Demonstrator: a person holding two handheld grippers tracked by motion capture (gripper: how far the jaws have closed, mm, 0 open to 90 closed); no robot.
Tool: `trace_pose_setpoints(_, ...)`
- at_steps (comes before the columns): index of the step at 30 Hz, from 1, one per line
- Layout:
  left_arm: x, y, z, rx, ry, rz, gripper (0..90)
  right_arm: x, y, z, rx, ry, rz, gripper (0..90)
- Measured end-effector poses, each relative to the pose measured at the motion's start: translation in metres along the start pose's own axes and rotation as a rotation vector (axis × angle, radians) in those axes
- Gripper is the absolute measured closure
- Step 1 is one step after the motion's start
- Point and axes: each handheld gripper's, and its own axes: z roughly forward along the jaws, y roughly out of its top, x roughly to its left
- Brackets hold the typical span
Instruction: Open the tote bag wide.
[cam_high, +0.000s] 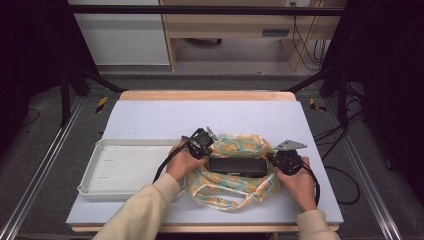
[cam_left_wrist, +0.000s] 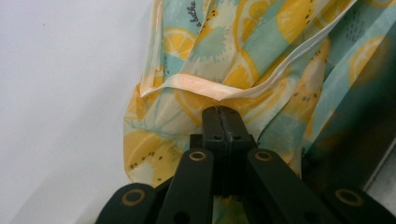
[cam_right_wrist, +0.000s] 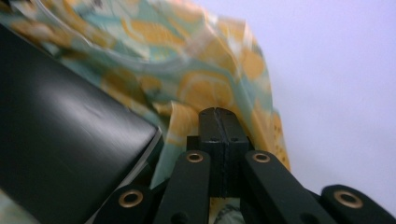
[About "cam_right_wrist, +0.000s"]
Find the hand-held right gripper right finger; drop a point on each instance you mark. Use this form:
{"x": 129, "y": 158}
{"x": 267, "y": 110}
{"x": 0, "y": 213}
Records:
{"x": 235, "y": 137}

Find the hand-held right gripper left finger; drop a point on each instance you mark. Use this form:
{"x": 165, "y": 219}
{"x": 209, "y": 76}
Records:
{"x": 209, "y": 146}

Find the green cloth with orange print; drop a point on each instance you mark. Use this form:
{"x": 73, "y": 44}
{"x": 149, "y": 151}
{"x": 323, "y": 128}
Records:
{"x": 186, "y": 68}

